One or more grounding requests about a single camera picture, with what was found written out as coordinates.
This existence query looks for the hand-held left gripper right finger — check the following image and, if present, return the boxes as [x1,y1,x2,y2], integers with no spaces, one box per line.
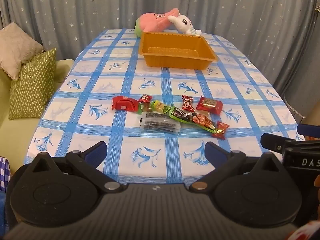
[189,141,285,193]

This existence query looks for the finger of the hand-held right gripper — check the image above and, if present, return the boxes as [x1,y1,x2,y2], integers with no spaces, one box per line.
[260,133,292,153]
[297,124,320,138]

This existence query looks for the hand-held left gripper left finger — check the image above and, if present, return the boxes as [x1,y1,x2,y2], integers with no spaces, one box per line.
[27,141,122,194]

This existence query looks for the red gold foil candy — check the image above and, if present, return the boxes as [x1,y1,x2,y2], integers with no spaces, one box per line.
[212,121,230,140]

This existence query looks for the long green sausage packet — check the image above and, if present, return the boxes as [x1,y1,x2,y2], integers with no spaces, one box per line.
[169,106,218,133]

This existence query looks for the red gold label snack packet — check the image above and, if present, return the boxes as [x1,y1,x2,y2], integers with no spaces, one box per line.
[196,95,223,115]

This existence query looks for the red patterned candy wrapper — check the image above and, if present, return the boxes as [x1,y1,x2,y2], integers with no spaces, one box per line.
[181,94,196,112]

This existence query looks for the red pillow snack packet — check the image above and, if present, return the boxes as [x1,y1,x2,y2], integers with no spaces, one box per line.
[112,96,139,112]

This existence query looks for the clear packet of dark strips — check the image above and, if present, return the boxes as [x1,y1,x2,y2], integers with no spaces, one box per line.
[139,112,181,133]

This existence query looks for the clear brown candy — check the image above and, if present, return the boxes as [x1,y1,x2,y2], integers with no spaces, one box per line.
[139,102,154,114]

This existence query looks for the green yellow candy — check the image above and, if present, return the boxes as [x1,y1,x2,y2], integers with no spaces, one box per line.
[152,100,172,114]

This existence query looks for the small red twisted candy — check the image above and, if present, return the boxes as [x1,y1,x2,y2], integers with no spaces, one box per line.
[138,94,153,105]

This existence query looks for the orange plastic tray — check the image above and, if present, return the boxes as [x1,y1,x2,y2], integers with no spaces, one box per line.
[138,32,217,70]

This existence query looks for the person's right hand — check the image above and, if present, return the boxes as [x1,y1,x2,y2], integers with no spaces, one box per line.
[313,174,320,198]

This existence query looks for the lace trimmed grey curtain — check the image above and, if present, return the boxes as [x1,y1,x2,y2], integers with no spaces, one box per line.
[282,75,320,119]

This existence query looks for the blue checked tablecloth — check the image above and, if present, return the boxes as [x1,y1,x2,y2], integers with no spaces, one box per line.
[24,28,307,188]

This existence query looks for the red white printed cloth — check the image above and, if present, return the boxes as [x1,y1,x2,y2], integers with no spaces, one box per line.
[286,220,320,240]

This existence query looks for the light green sofa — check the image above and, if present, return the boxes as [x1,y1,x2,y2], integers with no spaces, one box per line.
[0,59,75,175]

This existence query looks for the green zigzag cushion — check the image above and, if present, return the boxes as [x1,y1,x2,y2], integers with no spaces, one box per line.
[8,47,57,120]

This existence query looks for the purple checked cloth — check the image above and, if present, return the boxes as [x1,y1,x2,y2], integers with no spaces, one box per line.
[0,156,10,193]

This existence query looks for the white rabbit plush toy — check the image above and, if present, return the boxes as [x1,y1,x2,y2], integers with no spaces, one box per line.
[167,14,202,36]

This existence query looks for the beige cushion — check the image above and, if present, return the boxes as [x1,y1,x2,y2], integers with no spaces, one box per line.
[0,22,45,81]

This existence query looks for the pink plush toy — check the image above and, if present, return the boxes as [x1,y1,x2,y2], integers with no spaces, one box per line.
[134,8,180,38]

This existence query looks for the grey star print curtain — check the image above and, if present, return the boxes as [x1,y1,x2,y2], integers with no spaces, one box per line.
[0,0,320,98]

